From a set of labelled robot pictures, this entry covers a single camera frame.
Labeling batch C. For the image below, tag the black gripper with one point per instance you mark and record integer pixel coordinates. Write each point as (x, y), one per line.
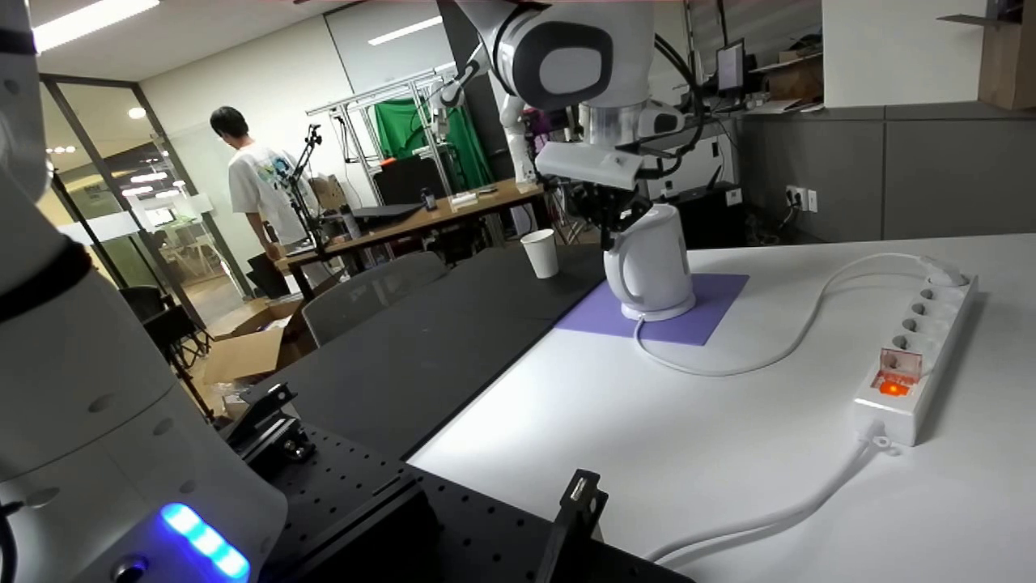
(603, 209)

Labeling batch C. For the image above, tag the white electric kettle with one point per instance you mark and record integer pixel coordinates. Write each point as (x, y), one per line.
(651, 269)

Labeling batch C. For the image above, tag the white paper cup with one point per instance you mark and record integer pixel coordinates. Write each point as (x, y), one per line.
(541, 255)

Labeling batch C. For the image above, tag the purple square mat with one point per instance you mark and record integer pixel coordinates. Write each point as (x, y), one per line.
(707, 309)

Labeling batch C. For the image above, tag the wooden desk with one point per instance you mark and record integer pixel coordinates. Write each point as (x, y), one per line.
(433, 216)

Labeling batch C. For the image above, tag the black computer monitor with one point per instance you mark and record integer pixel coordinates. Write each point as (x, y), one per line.
(729, 67)

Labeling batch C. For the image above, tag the green cloth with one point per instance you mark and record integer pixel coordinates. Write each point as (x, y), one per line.
(425, 133)

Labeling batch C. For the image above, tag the grey office chair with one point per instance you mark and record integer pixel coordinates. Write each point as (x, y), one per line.
(366, 294)

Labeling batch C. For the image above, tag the person in white shirt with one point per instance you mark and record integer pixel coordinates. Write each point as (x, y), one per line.
(259, 191)

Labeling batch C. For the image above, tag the white power strip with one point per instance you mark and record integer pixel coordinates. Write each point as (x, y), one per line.
(918, 359)

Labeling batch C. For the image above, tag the black perforated breadboard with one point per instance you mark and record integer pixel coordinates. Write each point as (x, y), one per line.
(410, 519)

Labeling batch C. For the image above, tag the open cardboard box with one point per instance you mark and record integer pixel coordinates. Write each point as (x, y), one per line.
(248, 350)

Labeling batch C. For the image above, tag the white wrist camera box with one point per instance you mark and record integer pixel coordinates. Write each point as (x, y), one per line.
(586, 165)

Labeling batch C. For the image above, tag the grey partition wall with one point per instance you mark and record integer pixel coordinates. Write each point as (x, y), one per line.
(894, 173)

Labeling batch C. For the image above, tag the black camera tripod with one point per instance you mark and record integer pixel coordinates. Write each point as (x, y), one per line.
(310, 183)

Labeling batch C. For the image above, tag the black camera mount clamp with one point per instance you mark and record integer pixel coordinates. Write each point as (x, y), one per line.
(572, 523)

